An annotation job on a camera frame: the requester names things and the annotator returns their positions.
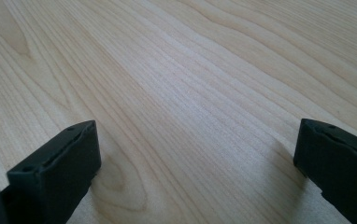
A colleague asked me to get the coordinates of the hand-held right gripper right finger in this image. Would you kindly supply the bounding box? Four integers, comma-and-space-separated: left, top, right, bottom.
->
293, 118, 357, 224

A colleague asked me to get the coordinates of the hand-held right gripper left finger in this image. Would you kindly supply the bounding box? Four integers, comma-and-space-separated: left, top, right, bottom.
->
0, 119, 103, 224

